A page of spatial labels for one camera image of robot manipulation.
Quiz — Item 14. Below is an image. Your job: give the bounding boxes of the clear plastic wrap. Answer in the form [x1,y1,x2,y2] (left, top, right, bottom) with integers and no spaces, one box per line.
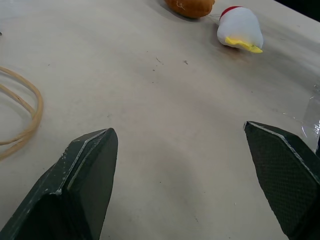
[298,84,320,152]

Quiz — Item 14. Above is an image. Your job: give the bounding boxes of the wicker basket rim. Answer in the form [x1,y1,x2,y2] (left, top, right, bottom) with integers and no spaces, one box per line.
[0,66,44,161]

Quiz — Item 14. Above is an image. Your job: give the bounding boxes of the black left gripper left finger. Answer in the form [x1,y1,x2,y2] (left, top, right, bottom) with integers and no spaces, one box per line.
[0,127,119,240]

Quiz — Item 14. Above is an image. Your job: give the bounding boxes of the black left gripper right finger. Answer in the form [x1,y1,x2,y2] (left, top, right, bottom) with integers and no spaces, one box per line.
[243,120,320,240]

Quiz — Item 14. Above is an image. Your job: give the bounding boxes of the white plush duck toy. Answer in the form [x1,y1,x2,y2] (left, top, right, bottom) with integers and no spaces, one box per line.
[216,5,265,54]

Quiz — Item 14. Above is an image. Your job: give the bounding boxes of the orange plush toy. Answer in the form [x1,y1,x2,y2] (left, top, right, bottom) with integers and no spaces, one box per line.
[163,0,216,19]

